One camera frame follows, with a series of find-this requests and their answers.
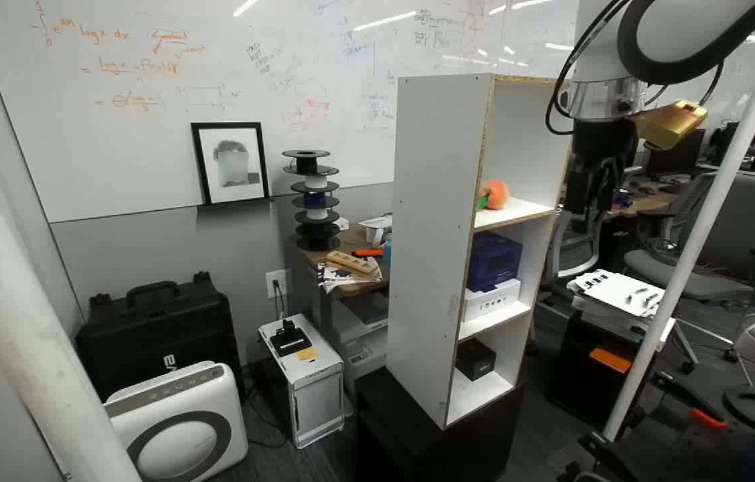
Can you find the black device with yellow label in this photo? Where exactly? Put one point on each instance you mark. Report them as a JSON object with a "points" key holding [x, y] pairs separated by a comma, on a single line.
{"points": [[291, 339]]}

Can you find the small black box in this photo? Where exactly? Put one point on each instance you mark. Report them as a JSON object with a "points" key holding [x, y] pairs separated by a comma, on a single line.
{"points": [[474, 360]]}

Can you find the white cup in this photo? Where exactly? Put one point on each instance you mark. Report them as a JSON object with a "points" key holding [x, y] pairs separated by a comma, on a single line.
{"points": [[378, 229]]}

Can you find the cluttered office desk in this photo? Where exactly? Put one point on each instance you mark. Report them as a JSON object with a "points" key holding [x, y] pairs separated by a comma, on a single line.
{"points": [[354, 309]]}

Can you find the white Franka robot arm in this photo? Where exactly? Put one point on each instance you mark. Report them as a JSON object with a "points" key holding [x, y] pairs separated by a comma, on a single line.
{"points": [[596, 36]]}

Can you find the grey office chair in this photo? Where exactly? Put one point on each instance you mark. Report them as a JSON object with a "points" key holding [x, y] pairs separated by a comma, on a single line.
{"points": [[735, 229]]}

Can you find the black framed portrait picture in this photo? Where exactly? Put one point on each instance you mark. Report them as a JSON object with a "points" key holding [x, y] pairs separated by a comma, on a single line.
{"points": [[232, 164]]}

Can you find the thick white pole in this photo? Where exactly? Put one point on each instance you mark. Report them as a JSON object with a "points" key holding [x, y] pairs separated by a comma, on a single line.
{"points": [[11, 339]]}

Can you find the white open shelf cabinet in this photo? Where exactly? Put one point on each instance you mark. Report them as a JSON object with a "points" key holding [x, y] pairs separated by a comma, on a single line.
{"points": [[433, 241]]}

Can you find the large wall whiteboard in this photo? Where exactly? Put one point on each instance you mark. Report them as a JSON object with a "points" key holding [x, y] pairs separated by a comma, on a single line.
{"points": [[126, 90]]}

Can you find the slanted white frame pole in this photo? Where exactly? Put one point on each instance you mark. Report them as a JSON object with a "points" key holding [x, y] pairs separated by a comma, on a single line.
{"points": [[709, 216]]}

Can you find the white flat box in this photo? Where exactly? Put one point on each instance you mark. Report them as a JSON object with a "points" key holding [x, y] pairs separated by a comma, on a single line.
{"points": [[490, 301]]}

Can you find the black hard carrying case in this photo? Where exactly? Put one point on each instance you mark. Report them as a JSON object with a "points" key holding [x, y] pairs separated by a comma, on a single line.
{"points": [[157, 336]]}

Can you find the purple cloth item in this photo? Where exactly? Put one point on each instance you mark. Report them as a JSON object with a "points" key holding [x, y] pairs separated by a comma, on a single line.
{"points": [[490, 261]]}

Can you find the white perforated panel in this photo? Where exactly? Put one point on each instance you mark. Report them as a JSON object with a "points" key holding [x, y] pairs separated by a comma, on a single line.
{"points": [[618, 292]]}

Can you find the white wall outlet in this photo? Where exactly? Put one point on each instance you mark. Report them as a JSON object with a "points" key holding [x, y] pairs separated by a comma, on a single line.
{"points": [[276, 281]]}

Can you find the white air purifier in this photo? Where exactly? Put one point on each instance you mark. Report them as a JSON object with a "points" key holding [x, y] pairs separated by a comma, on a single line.
{"points": [[177, 425]]}

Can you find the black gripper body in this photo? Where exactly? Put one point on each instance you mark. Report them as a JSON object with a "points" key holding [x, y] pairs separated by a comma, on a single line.
{"points": [[604, 142]]}

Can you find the wooden tray with parts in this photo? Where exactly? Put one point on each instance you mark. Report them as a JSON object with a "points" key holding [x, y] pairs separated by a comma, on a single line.
{"points": [[353, 261]]}

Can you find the stacked filament spools tower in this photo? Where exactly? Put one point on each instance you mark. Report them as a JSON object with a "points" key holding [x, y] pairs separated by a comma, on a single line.
{"points": [[311, 201]]}

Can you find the orange ball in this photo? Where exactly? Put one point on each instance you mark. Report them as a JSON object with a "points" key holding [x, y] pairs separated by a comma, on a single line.
{"points": [[496, 194]]}

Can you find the black stand under cabinet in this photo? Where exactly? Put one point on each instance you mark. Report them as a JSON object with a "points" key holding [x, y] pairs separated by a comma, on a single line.
{"points": [[414, 442]]}

